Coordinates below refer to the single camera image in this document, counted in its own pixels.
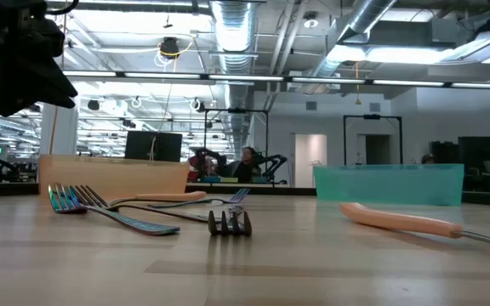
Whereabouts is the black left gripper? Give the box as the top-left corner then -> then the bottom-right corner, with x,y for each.
0,0 -> 79,117

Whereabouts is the black equipment rack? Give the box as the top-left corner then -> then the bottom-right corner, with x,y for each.
430,135 -> 490,192

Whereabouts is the teal translucent plastic bin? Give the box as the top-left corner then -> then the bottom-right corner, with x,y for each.
313,163 -> 465,207

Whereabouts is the black metal table frame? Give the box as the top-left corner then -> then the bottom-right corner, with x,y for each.
0,181 -> 490,206

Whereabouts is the long ceiling light bar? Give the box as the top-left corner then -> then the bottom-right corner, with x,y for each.
61,67 -> 490,91

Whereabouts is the iridescent blue metal fork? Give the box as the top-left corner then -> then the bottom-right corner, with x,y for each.
146,188 -> 251,210
48,183 -> 181,237

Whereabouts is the white pillar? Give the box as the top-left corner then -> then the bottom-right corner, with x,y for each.
38,101 -> 79,156

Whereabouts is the black ceiling cable reel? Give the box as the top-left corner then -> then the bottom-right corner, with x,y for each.
158,36 -> 181,60

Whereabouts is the black monitor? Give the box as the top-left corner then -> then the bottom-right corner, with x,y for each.
124,130 -> 184,163

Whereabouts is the yellow extension cable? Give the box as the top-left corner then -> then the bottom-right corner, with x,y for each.
49,105 -> 60,156

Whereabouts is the orange translucent plastic bin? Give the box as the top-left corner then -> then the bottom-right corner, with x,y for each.
38,154 -> 191,200

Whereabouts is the silver ventilation duct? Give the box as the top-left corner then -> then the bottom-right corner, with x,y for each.
304,0 -> 399,94
210,0 -> 258,162

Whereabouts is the black frame stand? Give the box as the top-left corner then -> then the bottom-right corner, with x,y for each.
343,114 -> 404,166
202,107 -> 271,188

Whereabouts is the orange-handled silver fork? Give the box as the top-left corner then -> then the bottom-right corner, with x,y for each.
108,190 -> 208,208
339,201 -> 490,259

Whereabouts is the black metal fork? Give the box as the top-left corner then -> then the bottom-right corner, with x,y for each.
72,184 -> 210,224
208,205 -> 254,237

